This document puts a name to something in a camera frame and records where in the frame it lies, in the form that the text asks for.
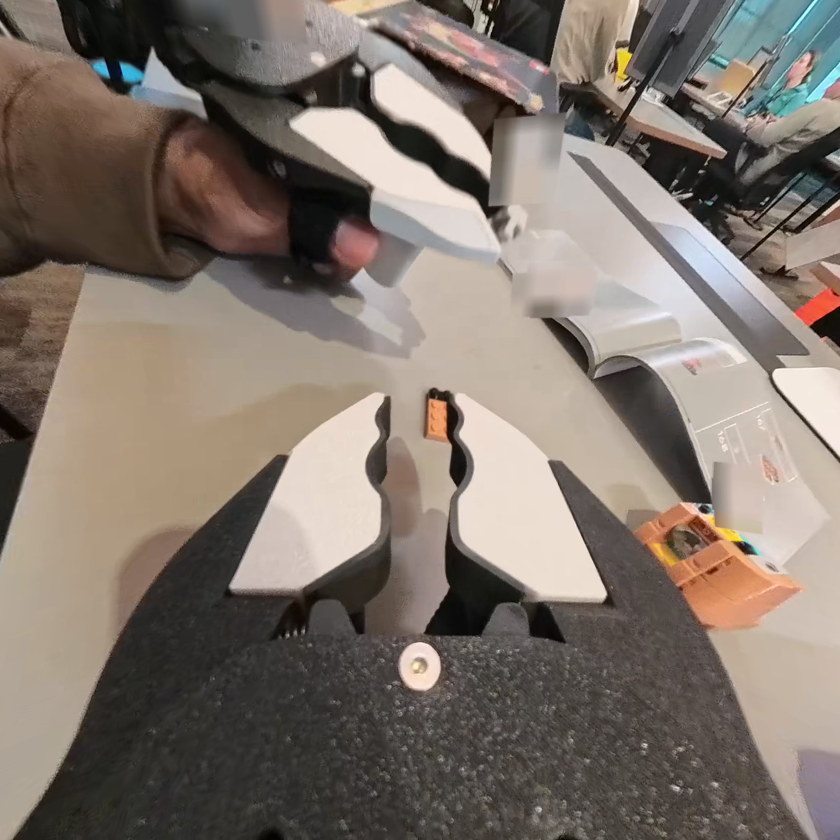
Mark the colourful toy set box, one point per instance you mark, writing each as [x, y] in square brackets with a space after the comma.
[472, 46]

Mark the grey desk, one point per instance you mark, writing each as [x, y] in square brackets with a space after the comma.
[197, 394]

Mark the person's left hand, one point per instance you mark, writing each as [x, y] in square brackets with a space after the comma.
[223, 203]

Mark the brown brick plate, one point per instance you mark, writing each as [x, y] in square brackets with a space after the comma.
[438, 420]

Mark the person's left forearm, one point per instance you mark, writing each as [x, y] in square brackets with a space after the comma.
[79, 151]

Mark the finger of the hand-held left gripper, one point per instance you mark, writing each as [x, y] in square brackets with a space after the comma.
[394, 190]
[426, 118]

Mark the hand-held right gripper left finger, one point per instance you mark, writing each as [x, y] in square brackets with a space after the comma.
[315, 512]

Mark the white flat pad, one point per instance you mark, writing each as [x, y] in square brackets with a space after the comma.
[814, 400]

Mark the small black brick piece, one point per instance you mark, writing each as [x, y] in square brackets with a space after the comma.
[441, 395]

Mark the brown-edged side desk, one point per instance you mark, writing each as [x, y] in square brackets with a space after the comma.
[669, 124]

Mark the red object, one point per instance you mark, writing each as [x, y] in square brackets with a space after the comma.
[820, 308]

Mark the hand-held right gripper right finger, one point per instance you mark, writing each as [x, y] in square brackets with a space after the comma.
[525, 518]

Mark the grey instruction booklet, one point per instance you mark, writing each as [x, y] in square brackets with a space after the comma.
[630, 321]

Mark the brown brick model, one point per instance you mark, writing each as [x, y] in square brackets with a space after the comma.
[722, 577]

